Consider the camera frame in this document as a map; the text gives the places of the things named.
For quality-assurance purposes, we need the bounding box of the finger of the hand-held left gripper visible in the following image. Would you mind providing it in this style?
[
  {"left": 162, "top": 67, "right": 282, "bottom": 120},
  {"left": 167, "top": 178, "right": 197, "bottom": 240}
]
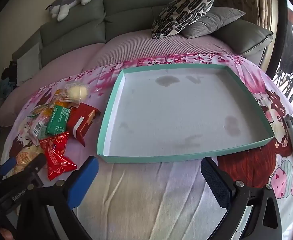
[
  {"left": 21, "top": 152, "right": 47, "bottom": 180},
  {"left": 0, "top": 157, "right": 17, "bottom": 180}
]

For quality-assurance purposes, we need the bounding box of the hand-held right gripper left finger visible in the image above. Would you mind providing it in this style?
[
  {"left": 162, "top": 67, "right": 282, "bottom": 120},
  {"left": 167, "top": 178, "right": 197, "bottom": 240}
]
[{"left": 16, "top": 156, "right": 99, "bottom": 240}]

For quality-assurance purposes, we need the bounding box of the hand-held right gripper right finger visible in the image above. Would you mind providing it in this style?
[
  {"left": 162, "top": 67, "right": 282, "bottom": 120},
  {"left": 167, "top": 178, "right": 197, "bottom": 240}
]
[{"left": 200, "top": 157, "right": 283, "bottom": 240}]

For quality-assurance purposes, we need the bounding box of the light grey cushion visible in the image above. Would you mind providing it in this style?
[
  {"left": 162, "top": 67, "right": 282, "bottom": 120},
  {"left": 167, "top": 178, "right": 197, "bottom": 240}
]
[{"left": 16, "top": 42, "right": 40, "bottom": 87}]

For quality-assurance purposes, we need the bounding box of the grey white plush toy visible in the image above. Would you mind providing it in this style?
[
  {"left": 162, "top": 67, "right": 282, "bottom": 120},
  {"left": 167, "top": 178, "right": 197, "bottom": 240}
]
[{"left": 46, "top": 0, "right": 95, "bottom": 22}]

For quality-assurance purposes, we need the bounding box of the teal cloth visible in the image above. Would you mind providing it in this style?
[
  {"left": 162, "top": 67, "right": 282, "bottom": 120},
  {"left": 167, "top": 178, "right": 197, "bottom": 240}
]
[{"left": 0, "top": 77, "right": 17, "bottom": 94}]

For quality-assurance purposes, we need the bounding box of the pink barcode snack packet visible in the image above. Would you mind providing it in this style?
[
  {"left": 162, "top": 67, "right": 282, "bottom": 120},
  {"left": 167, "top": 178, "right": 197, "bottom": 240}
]
[{"left": 28, "top": 115, "right": 49, "bottom": 145}]

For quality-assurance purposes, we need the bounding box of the grey pillow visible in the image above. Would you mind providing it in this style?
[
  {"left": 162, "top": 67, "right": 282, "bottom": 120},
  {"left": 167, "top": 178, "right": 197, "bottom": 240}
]
[{"left": 182, "top": 6, "right": 246, "bottom": 40}]

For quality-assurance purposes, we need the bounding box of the black metal chair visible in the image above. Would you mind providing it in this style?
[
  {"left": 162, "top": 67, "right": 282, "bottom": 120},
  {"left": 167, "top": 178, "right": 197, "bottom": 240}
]
[{"left": 274, "top": 34, "right": 293, "bottom": 100}]

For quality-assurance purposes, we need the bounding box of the orange snack packet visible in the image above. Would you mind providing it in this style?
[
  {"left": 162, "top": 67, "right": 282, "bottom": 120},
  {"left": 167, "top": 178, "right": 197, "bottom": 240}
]
[{"left": 52, "top": 89, "right": 74, "bottom": 108}]

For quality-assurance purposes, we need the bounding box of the red snack box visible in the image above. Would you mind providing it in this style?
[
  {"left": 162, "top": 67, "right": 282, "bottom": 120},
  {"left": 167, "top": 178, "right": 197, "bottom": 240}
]
[{"left": 66, "top": 102, "right": 101, "bottom": 147}]

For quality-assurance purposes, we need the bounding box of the green snack packet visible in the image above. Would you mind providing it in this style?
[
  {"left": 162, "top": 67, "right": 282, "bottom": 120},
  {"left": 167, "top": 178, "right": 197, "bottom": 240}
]
[{"left": 45, "top": 105, "right": 73, "bottom": 137}]

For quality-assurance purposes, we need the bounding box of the dark clothes pile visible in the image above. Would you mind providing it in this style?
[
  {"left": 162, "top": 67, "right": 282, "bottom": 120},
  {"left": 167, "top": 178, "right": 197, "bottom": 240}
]
[{"left": 1, "top": 61, "right": 18, "bottom": 80}]

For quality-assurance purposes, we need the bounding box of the teal shallow cardboard tray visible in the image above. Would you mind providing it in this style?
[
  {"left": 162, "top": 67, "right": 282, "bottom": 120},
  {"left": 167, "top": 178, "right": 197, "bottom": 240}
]
[{"left": 97, "top": 64, "right": 275, "bottom": 163}]

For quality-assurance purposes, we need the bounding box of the clear pack yellow cake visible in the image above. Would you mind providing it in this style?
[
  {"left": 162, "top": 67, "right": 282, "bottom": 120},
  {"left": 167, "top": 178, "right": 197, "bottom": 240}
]
[{"left": 61, "top": 82, "right": 89, "bottom": 103}]

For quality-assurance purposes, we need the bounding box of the black white patterned pillow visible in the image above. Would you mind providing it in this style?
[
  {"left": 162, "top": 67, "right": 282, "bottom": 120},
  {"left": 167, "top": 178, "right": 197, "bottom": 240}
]
[{"left": 150, "top": 0, "right": 216, "bottom": 40}]

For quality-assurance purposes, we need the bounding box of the beige cookie packet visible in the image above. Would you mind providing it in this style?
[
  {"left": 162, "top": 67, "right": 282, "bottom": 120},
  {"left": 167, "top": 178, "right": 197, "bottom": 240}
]
[{"left": 11, "top": 145, "right": 45, "bottom": 178}]

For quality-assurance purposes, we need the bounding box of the red flower print packet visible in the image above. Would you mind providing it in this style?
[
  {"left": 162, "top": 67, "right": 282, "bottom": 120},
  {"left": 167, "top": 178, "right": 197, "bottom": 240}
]
[{"left": 39, "top": 131, "right": 78, "bottom": 181}]

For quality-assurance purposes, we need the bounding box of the pink printed blanket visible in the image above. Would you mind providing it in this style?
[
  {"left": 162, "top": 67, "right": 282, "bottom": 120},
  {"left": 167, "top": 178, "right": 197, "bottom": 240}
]
[{"left": 0, "top": 52, "right": 293, "bottom": 240}]

